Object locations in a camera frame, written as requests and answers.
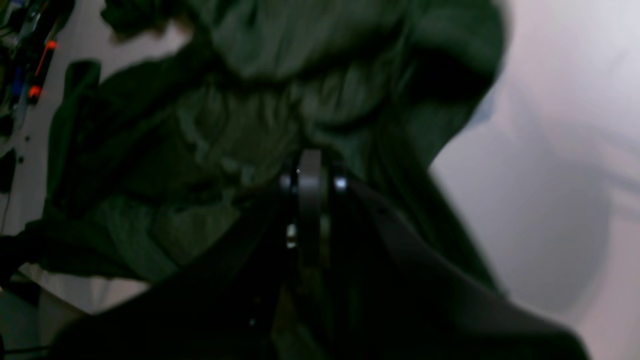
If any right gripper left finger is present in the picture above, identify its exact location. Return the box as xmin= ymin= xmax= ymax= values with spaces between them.
xmin=50 ymin=170 xmax=302 ymax=360

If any dark green t-shirt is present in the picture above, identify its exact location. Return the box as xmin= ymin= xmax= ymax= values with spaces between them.
xmin=1 ymin=0 xmax=505 ymax=290

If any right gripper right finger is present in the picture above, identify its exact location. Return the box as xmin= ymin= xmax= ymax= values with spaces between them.
xmin=315 ymin=170 xmax=589 ymax=360

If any orange black utility knife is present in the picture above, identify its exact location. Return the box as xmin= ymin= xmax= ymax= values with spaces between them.
xmin=27 ymin=38 xmax=58 ymax=105

